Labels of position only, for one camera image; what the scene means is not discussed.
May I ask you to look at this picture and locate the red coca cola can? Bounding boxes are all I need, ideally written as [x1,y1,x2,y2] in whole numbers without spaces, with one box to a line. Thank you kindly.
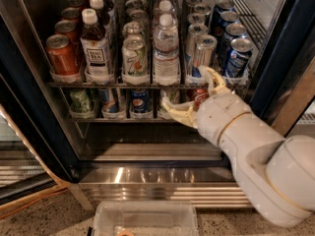
[187,88,209,110]

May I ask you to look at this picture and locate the wire fridge shelf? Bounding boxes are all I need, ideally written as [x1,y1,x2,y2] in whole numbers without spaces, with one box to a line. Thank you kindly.
[69,113,176,123]
[48,82,247,89]

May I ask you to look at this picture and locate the stainless fridge base frame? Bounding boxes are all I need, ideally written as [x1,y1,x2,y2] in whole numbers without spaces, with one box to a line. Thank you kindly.
[70,165,250,210]

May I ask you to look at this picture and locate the clear front water bottle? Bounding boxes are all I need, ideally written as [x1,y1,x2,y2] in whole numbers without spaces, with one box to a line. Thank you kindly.
[153,14,180,86]

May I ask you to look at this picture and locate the right glass fridge door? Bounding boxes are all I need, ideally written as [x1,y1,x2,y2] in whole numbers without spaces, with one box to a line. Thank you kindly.
[222,0,315,169]

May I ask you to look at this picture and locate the front blue pepsi can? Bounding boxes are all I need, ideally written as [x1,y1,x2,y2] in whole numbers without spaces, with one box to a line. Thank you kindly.
[223,37,253,79]

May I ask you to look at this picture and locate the left glass fridge door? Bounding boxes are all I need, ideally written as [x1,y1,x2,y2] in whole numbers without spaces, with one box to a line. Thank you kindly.
[0,72,72,214]

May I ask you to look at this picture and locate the front tea bottle white cap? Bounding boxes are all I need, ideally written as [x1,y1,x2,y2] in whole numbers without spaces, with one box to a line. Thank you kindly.
[80,9,114,84]

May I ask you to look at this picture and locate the blue pepsi can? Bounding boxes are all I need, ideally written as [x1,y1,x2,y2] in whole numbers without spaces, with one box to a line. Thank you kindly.
[212,0,234,28]
[223,37,253,79]
[218,23,247,66]
[215,11,240,37]

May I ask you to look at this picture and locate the top wire fridge shelf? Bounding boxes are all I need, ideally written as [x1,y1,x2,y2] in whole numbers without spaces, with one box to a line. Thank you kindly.
[48,82,247,89]

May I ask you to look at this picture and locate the orange soda can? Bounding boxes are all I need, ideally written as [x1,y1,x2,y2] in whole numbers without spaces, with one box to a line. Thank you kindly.
[61,7,81,24]
[54,20,80,44]
[46,34,79,76]

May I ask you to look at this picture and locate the pepsi can lower shelf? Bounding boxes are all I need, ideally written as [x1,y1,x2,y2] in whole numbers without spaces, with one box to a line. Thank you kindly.
[130,89,151,113]

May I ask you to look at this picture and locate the clear plastic bin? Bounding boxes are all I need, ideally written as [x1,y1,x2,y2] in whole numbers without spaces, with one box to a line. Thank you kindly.
[91,201,199,236]

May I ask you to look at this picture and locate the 7up can lower shelf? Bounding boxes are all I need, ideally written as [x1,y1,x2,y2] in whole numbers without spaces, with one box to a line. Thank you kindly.
[159,88,180,104]

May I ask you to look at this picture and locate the front orange soda can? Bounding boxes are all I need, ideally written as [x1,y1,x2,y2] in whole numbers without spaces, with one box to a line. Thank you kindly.
[46,34,79,76]

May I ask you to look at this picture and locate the front 7up can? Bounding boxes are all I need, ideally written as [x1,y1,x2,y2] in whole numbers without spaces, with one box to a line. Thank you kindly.
[122,35,148,77]

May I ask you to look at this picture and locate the lower wire fridge shelf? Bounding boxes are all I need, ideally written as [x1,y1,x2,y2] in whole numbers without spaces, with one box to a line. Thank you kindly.
[69,113,176,123]

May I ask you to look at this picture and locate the green can lower shelf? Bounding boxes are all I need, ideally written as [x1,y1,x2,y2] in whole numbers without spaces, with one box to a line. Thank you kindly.
[70,88,93,113]

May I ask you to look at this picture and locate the glass fridge door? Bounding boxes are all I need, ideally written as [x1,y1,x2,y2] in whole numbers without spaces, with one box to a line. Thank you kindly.
[222,0,315,169]
[0,72,72,214]

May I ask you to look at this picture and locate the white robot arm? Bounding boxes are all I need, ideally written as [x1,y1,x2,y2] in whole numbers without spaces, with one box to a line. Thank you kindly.
[161,66,315,227]

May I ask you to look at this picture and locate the slim silver can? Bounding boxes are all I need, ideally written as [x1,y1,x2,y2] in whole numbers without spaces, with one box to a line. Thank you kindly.
[185,24,208,64]
[191,34,218,78]

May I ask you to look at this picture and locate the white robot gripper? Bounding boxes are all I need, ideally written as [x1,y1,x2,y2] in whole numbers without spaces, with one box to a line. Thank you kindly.
[161,66,252,146]

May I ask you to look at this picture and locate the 7up can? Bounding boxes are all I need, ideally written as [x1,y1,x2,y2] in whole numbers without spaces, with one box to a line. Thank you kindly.
[122,35,148,77]
[122,21,146,40]

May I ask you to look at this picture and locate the front slim silver can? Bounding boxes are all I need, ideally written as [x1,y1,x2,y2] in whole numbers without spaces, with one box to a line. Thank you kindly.
[191,34,218,78]

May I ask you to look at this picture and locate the blue can lower shelf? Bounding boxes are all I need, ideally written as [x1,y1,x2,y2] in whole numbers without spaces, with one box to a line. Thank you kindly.
[98,88,119,113]

